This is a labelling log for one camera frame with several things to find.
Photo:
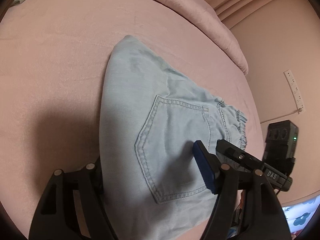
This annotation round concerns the light blue strawberry pants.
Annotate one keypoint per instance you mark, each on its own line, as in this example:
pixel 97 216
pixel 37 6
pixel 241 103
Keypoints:
pixel 151 114

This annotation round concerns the white power strip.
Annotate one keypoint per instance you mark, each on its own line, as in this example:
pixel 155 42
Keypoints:
pixel 295 91

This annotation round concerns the pink curtain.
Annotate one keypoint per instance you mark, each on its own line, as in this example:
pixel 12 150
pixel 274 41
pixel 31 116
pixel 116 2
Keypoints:
pixel 250 2

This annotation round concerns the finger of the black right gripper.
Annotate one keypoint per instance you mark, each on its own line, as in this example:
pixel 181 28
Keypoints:
pixel 236 157

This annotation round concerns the pink bed sheet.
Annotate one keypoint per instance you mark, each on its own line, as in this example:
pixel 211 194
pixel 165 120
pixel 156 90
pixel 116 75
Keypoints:
pixel 53 59

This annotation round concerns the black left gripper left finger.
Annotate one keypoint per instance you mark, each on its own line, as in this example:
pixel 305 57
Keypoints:
pixel 55 216

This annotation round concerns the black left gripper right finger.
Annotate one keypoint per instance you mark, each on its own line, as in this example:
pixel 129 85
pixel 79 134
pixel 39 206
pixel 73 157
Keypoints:
pixel 246 207

